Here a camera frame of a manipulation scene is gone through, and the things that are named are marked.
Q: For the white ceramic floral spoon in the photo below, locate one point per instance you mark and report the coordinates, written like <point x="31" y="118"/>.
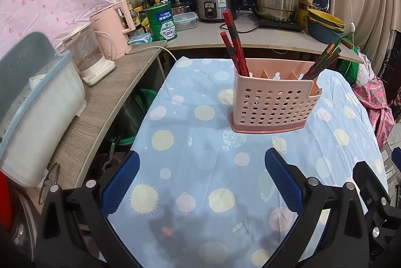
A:
<point x="275" y="76"/>

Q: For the yellow pump soap bottle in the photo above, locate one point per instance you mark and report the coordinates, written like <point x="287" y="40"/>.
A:
<point x="155" y="1"/>

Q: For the green tin can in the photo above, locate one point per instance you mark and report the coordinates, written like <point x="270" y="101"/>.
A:
<point x="163" y="23"/>

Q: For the blue tissue packet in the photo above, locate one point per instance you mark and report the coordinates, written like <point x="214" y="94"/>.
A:
<point x="141" y="38"/>

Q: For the blue bowl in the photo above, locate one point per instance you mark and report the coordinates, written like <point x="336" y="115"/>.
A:
<point x="324" y="33"/>

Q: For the green cloth bundle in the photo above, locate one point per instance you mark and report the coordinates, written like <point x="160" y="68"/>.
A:
<point x="355" y="67"/>

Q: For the black induction cooktop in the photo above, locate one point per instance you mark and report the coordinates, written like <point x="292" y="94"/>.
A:
<point x="282" y="24"/>

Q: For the glass food container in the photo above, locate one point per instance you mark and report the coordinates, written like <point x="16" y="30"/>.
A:
<point x="186" y="21"/>

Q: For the eyeglasses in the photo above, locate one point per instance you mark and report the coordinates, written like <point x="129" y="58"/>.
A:
<point x="47" y="189"/>

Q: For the red bucket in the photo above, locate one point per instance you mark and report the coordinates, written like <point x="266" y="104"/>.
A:
<point x="4" y="199"/>

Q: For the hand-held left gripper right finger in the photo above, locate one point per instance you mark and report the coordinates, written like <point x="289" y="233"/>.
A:
<point x="283" y="183"/>

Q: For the pink electric kettle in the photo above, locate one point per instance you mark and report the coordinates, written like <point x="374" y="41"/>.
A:
<point x="109" y="33"/>

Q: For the grey wood side shelf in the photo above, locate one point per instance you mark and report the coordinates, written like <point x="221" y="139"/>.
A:
<point x="103" y="105"/>

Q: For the pink pineapple print cloth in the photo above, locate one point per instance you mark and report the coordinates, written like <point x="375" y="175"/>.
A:
<point x="374" y="111"/>

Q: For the green plastic basin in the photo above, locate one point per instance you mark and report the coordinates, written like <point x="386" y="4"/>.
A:
<point x="144" y="95"/>

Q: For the light wooden counter board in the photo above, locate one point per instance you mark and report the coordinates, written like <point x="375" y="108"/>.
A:
<point x="203" y="38"/>

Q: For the white dish box blue lid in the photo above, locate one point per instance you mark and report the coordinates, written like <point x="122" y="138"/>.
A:
<point x="37" y="130"/>

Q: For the steel rice cooker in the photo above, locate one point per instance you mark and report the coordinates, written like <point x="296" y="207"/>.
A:
<point x="213" y="2"/>

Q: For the small glass-lid pot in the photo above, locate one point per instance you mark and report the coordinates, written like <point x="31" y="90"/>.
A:
<point x="180" y="7"/>

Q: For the black metal chair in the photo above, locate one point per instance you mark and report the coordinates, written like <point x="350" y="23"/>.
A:
<point x="391" y="67"/>

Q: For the pink perforated utensil holder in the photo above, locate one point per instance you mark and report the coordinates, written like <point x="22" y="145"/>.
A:
<point x="272" y="105"/>

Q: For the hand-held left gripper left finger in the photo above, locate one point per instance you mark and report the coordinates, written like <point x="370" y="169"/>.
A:
<point x="120" y="183"/>

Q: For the blue printed tablecloth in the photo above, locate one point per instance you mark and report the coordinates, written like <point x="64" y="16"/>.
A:
<point x="194" y="136"/>

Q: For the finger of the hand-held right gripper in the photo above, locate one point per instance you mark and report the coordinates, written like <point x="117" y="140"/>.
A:
<point x="396" y="153"/>
<point x="368" y="175"/>

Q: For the white glass kettle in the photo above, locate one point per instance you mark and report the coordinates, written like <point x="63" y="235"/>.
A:
<point x="87" y="58"/>

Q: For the green chopstick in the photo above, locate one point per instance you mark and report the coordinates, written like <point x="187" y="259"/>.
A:
<point x="333" y="44"/>
<point x="327" y="52"/>

